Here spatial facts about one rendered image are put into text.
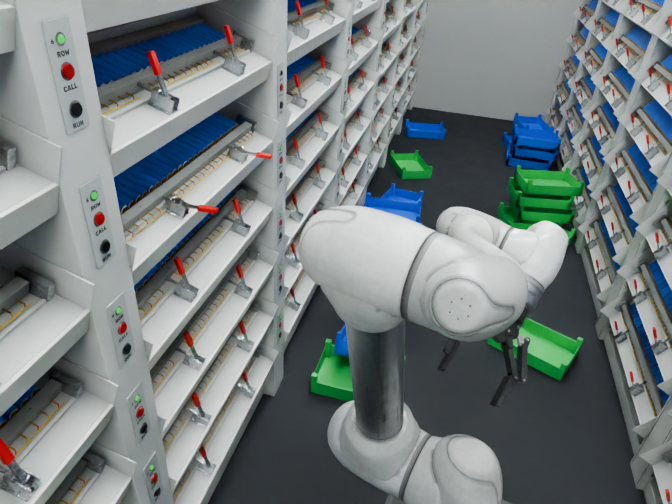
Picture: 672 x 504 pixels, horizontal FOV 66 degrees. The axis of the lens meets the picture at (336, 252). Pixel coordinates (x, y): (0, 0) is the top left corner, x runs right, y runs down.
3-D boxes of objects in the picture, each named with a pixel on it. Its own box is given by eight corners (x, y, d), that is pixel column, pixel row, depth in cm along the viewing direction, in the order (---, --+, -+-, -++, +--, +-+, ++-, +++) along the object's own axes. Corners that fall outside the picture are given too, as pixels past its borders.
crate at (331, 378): (403, 371, 192) (406, 356, 187) (394, 413, 175) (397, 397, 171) (325, 353, 197) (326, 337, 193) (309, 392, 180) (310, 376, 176)
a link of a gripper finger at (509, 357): (496, 329, 115) (502, 328, 115) (506, 380, 113) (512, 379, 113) (504, 328, 111) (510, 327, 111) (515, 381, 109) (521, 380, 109)
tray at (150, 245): (268, 155, 130) (279, 122, 125) (127, 293, 81) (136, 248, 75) (197, 119, 130) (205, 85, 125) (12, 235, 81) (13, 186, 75)
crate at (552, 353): (577, 353, 206) (584, 338, 202) (560, 381, 192) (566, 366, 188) (507, 319, 221) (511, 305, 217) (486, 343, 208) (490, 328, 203)
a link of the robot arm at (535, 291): (552, 291, 112) (540, 314, 110) (530, 296, 120) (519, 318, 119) (517, 268, 112) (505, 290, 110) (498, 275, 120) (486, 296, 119)
